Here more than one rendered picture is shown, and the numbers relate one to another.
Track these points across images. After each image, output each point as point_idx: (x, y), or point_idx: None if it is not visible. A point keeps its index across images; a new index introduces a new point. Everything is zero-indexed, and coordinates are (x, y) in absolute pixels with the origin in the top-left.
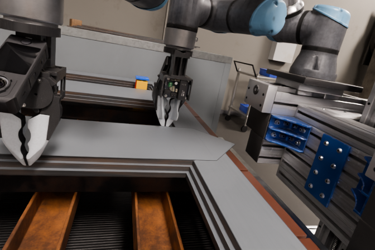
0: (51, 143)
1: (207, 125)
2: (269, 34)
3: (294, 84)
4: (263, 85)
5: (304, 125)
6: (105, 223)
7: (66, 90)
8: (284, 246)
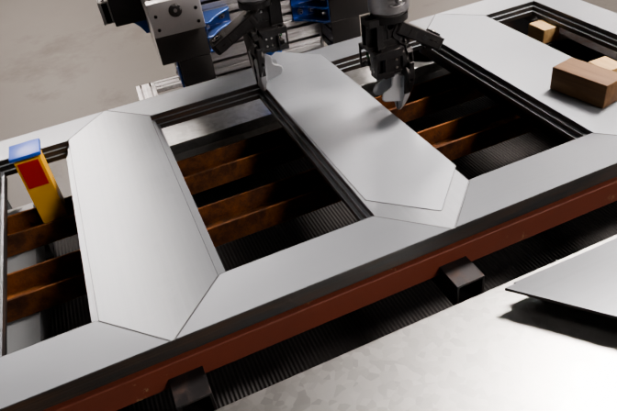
0: (365, 113)
1: None
2: None
3: None
4: None
5: (227, 8)
6: (308, 214)
7: (181, 194)
8: None
